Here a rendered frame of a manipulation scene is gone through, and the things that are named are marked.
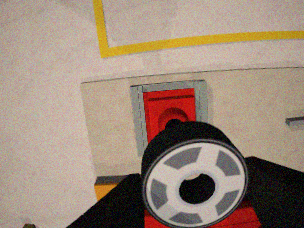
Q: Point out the black and white toy wheel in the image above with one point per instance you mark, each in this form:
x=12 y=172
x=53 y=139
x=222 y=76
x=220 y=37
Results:
x=184 y=149

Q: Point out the tan wooden stick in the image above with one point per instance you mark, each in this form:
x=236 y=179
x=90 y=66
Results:
x=28 y=225

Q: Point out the yellow rectangular outline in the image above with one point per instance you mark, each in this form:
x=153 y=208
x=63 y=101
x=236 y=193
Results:
x=106 y=51

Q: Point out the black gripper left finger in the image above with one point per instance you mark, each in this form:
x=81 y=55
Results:
x=122 y=207

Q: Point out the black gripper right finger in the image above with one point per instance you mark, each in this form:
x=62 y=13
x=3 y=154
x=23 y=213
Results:
x=276 y=193

